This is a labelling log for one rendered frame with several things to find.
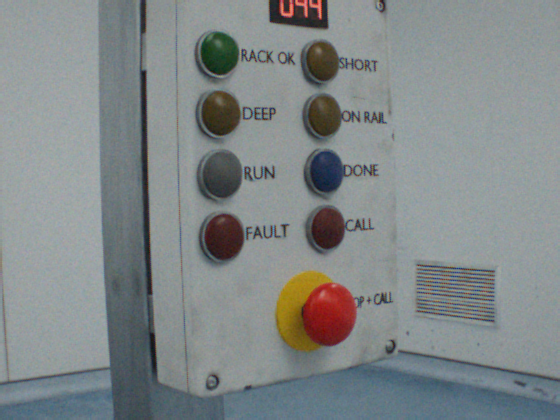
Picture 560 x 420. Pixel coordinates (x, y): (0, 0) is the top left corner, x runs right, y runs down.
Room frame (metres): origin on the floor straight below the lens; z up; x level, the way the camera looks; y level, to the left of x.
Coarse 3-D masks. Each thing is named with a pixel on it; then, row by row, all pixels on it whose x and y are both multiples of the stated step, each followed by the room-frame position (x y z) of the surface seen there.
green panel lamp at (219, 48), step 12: (216, 36) 0.50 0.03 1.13; (228, 36) 0.51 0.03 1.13; (204, 48) 0.50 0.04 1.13; (216, 48) 0.50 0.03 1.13; (228, 48) 0.51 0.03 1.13; (204, 60) 0.50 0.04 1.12; (216, 60) 0.50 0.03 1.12; (228, 60) 0.51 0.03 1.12; (216, 72) 0.50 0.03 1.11; (228, 72) 0.51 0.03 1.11
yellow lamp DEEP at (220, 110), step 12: (216, 96) 0.50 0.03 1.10; (228, 96) 0.51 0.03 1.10; (204, 108) 0.50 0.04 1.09; (216, 108) 0.50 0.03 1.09; (228, 108) 0.51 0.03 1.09; (204, 120) 0.50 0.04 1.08; (216, 120) 0.50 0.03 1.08; (228, 120) 0.51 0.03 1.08; (216, 132) 0.50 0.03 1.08; (228, 132) 0.51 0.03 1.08
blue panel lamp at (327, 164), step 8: (320, 152) 0.55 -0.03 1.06; (328, 152) 0.55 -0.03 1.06; (320, 160) 0.55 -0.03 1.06; (328, 160) 0.55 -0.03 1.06; (336, 160) 0.56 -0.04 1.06; (312, 168) 0.55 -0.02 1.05; (320, 168) 0.55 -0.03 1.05; (328, 168) 0.55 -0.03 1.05; (336, 168) 0.56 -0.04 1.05; (312, 176) 0.55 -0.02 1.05; (320, 176) 0.55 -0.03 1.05; (328, 176) 0.55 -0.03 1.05; (336, 176) 0.56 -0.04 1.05; (320, 184) 0.55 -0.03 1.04; (328, 184) 0.55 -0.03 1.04; (336, 184) 0.56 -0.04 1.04; (328, 192) 0.55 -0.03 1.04
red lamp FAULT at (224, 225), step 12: (216, 216) 0.50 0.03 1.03; (228, 216) 0.51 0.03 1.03; (216, 228) 0.50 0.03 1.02; (228, 228) 0.50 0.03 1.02; (240, 228) 0.51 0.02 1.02; (216, 240) 0.50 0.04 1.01; (228, 240) 0.50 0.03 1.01; (240, 240) 0.51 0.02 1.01; (216, 252) 0.50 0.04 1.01; (228, 252) 0.50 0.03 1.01
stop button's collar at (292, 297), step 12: (300, 276) 0.54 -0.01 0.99; (312, 276) 0.55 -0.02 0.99; (324, 276) 0.55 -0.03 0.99; (288, 288) 0.54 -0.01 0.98; (300, 288) 0.54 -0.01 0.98; (312, 288) 0.55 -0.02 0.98; (288, 300) 0.54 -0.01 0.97; (300, 300) 0.54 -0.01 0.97; (360, 300) 0.58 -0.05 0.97; (384, 300) 0.59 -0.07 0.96; (276, 312) 0.53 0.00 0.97; (288, 312) 0.54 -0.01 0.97; (300, 312) 0.54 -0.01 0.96; (288, 324) 0.54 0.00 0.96; (300, 324) 0.54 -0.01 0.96; (288, 336) 0.54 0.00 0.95; (300, 336) 0.54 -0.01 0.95; (300, 348) 0.54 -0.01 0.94; (312, 348) 0.55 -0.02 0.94
